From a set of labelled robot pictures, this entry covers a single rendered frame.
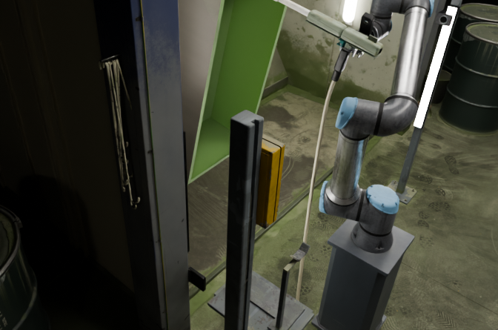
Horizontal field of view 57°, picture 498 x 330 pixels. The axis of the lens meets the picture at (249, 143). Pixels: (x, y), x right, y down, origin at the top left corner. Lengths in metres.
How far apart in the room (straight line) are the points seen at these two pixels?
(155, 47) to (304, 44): 3.22
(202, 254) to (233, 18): 1.45
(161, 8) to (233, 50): 1.51
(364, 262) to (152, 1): 1.43
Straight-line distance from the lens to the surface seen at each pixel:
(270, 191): 1.19
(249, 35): 2.79
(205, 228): 3.06
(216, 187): 3.37
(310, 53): 4.54
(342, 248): 2.19
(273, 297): 1.76
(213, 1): 2.09
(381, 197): 2.09
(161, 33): 1.45
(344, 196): 2.01
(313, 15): 1.79
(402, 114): 1.62
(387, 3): 1.98
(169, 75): 1.52
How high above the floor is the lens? 2.18
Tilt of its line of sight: 34 degrees down
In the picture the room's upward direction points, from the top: 3 degrees clockwise
